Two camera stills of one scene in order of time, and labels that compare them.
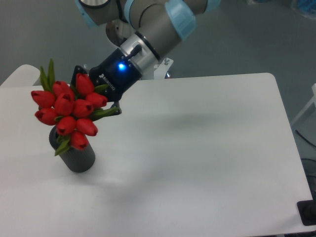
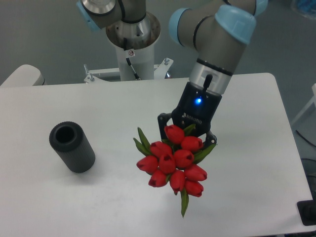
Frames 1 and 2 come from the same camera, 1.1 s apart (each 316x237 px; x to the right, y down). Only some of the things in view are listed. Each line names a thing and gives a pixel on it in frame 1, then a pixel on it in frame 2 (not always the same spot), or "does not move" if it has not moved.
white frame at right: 312,100 does not move
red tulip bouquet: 72,111 → 172,162
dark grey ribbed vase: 75,160 does not move
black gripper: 116,71 → 196,108
